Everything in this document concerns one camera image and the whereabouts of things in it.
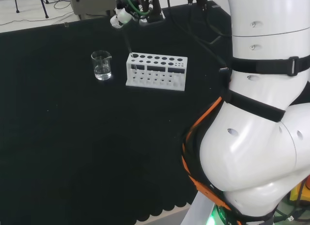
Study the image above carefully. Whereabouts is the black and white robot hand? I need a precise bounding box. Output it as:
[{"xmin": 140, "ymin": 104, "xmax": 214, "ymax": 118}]
[{"xmin": 109, "ymin": 0, "xmax": 167, "ymax": 29}]

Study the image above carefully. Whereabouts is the white test tube rack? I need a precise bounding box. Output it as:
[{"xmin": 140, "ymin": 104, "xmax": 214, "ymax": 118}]
[{"xmin": 125, "ymin": 52, "xmax": 188, "ymax": 92}]

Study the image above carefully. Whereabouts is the grey equipment box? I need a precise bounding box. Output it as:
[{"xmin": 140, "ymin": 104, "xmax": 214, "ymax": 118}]
[{"xmin": 69, "ymin": 0, "xmax": 119, "ymax": 20}]

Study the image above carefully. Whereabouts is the yellow stop button box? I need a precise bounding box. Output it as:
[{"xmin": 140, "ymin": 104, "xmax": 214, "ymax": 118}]
[{"xmin": 289, "ymin": 175, "xmax": 310, "ymax": 204}]

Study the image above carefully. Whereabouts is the clear glass rod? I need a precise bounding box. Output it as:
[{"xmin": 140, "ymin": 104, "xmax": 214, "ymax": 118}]
[{"xmin": 122, "ymin": 26, "xmax": 138, "ymax": 71}]

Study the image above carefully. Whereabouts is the black bench cloth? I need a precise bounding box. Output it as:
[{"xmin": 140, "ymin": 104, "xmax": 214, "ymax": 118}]
[{"xmin": 0, "ymin": 0, "xmax": 233, "ymax": 223}]

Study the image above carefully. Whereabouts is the small clear glass beaker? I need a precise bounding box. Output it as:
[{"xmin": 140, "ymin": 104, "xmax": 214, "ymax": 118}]
[{"xmin": 91, "ymin": 50, "xmax": 113, "ymax": 81}]

